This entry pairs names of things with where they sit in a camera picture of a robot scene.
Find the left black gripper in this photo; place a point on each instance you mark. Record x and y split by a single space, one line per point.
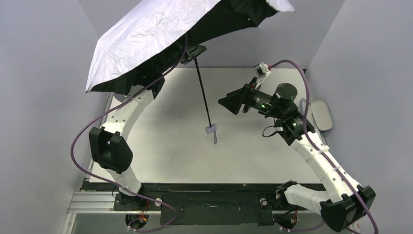
194 51

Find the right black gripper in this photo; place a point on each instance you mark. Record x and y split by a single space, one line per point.
244 99

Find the lavender folding umbrella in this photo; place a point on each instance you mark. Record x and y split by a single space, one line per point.
152 37

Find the lavender umbrella case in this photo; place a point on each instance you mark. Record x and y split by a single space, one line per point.
319 116

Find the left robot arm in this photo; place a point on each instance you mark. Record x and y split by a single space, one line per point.
109 146

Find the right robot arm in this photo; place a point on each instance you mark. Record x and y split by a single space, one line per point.
344 201

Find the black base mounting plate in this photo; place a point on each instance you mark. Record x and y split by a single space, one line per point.
200 204

